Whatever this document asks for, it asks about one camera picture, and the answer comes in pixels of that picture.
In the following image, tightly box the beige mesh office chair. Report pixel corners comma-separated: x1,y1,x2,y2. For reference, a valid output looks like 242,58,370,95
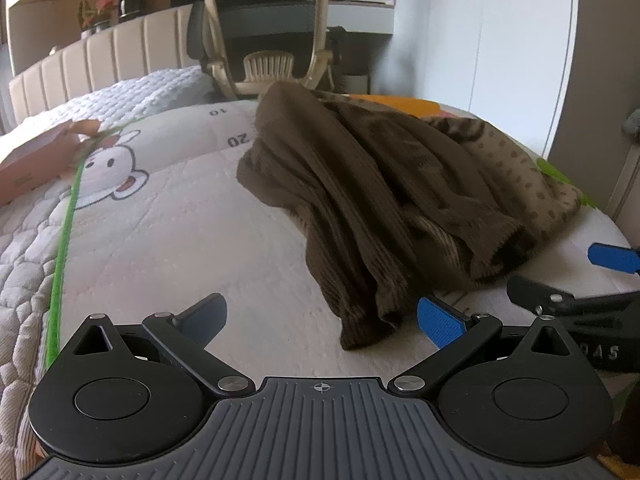
187,0,346,99

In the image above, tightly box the white desk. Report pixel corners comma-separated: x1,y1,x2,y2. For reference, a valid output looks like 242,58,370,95
327,0,396,37

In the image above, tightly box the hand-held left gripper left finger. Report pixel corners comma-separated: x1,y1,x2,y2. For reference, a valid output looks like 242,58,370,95
59,292,256,399

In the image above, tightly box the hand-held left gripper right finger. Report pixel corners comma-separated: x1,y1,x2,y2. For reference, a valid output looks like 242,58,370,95
389,296,581,398

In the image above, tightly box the printed cartoon bed mat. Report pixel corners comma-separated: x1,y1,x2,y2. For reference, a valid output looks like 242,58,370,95
42,91,633,391

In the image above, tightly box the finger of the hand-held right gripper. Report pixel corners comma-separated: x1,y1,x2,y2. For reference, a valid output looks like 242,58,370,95
506,276,640,319
588,242,640,276

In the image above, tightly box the white waffle quilt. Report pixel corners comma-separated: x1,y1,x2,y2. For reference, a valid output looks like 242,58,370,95
0,65,221,137

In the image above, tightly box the beige padded headboard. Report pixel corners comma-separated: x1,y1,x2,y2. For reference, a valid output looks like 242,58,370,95
9,4,201,123

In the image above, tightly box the brown knitted sweater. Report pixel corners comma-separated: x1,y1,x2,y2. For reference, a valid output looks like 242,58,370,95
236,81,583,352

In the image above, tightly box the pink box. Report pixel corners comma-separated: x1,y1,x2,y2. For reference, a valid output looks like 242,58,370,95
0,119,103,206

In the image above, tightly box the white quilted bed sheet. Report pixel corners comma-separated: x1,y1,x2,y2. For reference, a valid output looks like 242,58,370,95
0,180,76,461

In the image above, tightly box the potted plant ornament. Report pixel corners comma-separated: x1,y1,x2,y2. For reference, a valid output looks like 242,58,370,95
77,0,116,36

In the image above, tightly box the black round ornament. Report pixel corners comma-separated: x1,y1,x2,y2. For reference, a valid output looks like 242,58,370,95
117,0,146,23

